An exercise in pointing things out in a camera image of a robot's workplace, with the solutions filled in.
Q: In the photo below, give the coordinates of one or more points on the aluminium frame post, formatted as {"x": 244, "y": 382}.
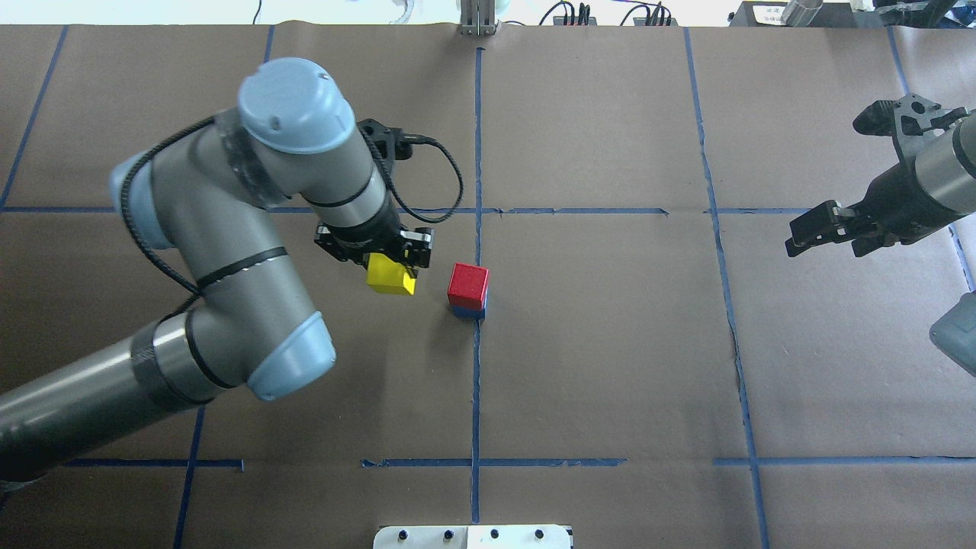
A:
{"x": 478, "y": 17}

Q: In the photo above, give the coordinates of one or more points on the blue tape line right lengthwise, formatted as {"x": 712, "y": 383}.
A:
{"x": 752, "y": 458}

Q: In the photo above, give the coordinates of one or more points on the red wooden cube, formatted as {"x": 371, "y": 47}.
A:
{"x": 468, "y": 286}

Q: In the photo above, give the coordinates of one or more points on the yellow wooden cube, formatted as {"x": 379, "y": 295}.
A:
{"x": 386, "y": 276}

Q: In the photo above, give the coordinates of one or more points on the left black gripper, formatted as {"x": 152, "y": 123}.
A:
{"x": 369, "y": 239}

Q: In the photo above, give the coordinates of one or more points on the blue wooden cube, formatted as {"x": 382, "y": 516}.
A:
{"x": 469, "y": 313}

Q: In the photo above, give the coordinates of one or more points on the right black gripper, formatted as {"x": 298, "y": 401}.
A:
{"x": 894, "y": 194}

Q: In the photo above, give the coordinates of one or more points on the black box under cylinder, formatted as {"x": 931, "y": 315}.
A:
{"x": 833, "y": 14}

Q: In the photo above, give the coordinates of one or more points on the far orange black adapter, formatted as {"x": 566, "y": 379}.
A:
{"x": 568, "y": 14}

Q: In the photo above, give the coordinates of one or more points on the metal cylinder weight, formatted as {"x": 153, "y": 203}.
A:
{"x": 800, "y": 13}

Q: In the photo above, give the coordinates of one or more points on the white mast base plate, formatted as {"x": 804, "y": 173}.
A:
{"x": 475, "y": 536}

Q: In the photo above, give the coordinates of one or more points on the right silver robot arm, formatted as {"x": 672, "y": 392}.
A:
{"x": 930, "y": 190}

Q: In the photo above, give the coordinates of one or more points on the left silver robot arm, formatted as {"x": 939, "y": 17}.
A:
{"x": 207, "y": 192}

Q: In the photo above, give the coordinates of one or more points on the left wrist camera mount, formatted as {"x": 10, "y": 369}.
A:
{"x": 390, "y": 143}

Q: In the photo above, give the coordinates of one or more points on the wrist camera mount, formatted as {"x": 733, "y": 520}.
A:
{"x": 390, "y": 143}
{"x": 912, "y": 122}

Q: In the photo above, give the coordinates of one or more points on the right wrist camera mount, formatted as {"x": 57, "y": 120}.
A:
{"x": 912, "y": 122}

